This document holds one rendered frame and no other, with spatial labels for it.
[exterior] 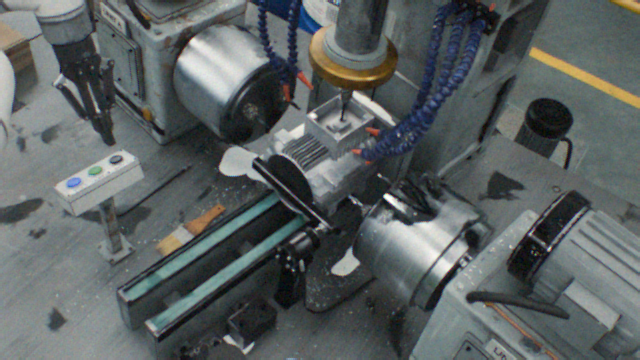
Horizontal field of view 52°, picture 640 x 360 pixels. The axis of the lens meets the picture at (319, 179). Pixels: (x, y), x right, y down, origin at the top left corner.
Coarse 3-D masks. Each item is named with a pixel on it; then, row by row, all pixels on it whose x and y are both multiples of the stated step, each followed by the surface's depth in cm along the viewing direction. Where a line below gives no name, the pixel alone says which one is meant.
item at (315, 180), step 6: (366, 138) 152; (372, 138) 152; (270, 144) 148; (276, 144) 147; (282, 144) 148; (366, 144) 152; (372, 144) 152; (276, 150) 147; (312, 174) 144; (318, 174) 143; (312, 180) 142; (318, 180) 143; (270, 186) 157; (312, 186) 143; (306, 216) 152
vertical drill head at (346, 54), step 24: (360, 0) 119; (384, 0) 120; (336, 24) 128; (360, 24) 123; (312, 48) 131; (336, 48) 129; (360, 48) 127; (384, 48) 131; (336, 72) 128; (360, 72) 129; (384, 72) 129
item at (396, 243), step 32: (416, 192) 133; (448, 192) 136; (384, 224) 132; (416, 224) 130; (448, 224) 129; (480, 224) 133; (384, 256) 133; (416, 256) 129; (448, 256) 128; (416, 288) 131
